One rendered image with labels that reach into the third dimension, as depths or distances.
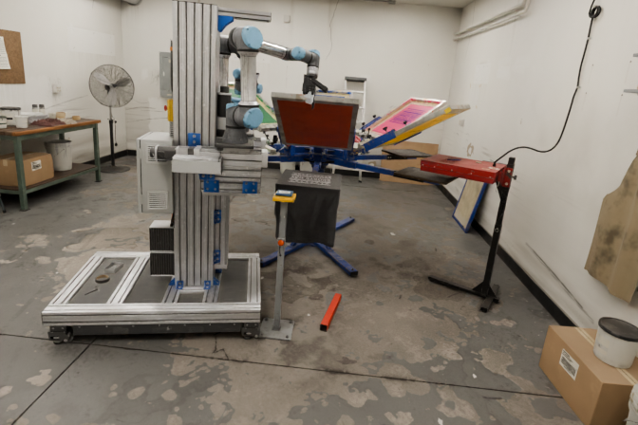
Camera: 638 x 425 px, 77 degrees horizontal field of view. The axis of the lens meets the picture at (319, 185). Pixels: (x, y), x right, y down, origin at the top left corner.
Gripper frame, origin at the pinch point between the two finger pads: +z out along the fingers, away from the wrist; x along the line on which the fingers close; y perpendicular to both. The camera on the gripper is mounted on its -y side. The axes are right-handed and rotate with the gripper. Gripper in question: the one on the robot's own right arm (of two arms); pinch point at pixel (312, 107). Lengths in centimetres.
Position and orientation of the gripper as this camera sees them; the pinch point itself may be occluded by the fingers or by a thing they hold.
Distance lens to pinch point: 253.3
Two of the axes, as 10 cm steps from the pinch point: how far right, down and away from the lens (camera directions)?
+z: -0.9, 9.9, -0.4
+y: -9.9, -0.9, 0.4
